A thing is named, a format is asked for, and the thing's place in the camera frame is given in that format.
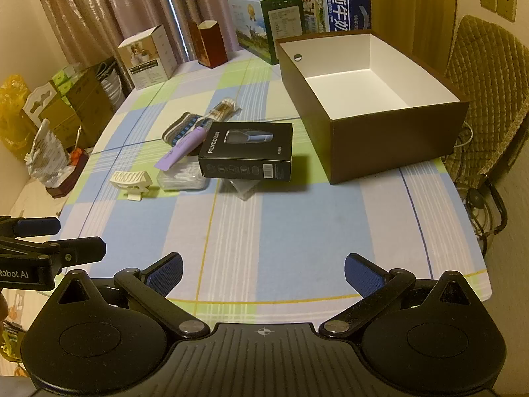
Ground brown cardboard box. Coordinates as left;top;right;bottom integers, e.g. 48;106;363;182
64;56;125;133

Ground white hair clip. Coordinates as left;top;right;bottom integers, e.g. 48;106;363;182
110;170;151;202

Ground clear packet of cotton swabs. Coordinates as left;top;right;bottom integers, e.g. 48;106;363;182
205;97;242;122

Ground pink curtain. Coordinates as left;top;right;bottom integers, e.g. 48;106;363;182
29;0;300;79

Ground striped cloth pouch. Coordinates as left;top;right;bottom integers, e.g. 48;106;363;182
162;111;213;147

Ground yellow plastic bag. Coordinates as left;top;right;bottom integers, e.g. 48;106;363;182
0;74;31;150

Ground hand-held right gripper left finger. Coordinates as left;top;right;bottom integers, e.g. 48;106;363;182
54;252;211;340

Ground chair with quilted cover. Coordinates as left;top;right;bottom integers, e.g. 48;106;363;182
444;14;529;253

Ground purple slim tool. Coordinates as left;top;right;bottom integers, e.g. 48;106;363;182
155;128;206;171

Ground green carton box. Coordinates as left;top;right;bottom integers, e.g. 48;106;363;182
227;0;305;66

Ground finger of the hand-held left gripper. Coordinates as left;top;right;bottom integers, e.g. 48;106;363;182
0;237;107;267
0;216;61;237

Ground brown storage box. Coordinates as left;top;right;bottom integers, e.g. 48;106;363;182
275;30;470;185

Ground small clear plastic case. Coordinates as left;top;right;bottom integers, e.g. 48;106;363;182
221;178;259;202

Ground black shaver box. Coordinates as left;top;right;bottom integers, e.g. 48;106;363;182
197;122;294;183

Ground clear plastic swab box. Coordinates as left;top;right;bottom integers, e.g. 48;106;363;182
157;157;207;192

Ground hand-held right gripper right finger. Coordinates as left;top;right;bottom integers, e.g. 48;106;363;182
318;252;484;340

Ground white product box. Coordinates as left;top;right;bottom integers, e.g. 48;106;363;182
117;25;176;90

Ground dark wooden tray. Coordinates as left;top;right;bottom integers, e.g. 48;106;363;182
45;149;89;199

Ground dark red box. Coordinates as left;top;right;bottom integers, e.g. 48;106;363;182
188;19;229;69

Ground blue milk carton box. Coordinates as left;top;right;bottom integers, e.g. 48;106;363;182
288;0;373;36

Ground green and white small boxes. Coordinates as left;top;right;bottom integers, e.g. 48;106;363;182
52;63;83;92

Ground white plastic bag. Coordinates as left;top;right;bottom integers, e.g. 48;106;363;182
27;119;77;187

